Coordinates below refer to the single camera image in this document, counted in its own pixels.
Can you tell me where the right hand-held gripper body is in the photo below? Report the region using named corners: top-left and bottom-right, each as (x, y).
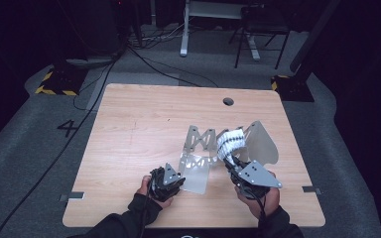
top-left (229, 160), bottom-right (283, 200)

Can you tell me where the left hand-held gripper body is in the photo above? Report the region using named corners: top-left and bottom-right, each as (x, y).
top-left (149, 162), bottom-right (184, 203)

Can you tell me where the white black-striped cloth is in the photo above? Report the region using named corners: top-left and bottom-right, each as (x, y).
top-left (216, 129), bottom-right (247, 167)

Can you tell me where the extendable metal bookend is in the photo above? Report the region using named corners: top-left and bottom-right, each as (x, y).
top-left (178, 120), bottom-right (280, 195)

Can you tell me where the person's left hand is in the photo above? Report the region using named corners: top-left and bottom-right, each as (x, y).
top-left (137, 175), bottom-right (175, 209)

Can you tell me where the person's right hand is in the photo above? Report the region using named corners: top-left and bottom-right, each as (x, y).
top-left (234, 171), bottom-right (282, 219)

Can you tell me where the black yellow-striped stand base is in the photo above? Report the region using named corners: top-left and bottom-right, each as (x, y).
top-left (34, 65), bottom-right (89, 97)
top-left (270, 73), bottom-right (316, 103)

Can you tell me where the black chair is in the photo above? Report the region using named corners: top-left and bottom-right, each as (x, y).
top-left (228, 3), bottom-right (292, 70)

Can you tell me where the dark slanted stand pole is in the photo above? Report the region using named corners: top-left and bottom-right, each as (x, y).
top-left (289, 0), bottom-right (342, 75)

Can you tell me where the dark equipment cabinet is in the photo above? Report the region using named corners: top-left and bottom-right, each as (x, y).
top-left (59, 0), bottom-right (124, 61)

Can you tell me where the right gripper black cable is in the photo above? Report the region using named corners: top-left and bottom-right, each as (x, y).
top-left (237, 184), bottom-right (269, 238)

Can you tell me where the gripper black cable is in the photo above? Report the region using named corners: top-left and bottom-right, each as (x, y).
top-left (237, 184), bottom-right (269, 238)
top-left (138, 173), bottom-right (155, 238)

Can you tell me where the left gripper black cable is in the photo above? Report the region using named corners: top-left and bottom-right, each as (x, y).
top-left (138, 173), bottom-right (155, 238)

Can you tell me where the grey table bracket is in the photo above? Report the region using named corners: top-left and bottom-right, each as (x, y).
top-left (59, 191), bottom-right (85, 203)
top-left (302, 185), bottom-right (322, 195)

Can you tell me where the long black floor cable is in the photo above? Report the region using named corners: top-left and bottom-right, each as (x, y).
top-left (0, 56), bottom-right (122, 238)

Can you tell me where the white desk frame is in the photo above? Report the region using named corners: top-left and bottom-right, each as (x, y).
top-left (179, 0), bottom-right (262, 62)

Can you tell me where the bundle of floor cables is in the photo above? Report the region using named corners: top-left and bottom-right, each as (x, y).
top-left (127, 22), bottom-right (187, 48)

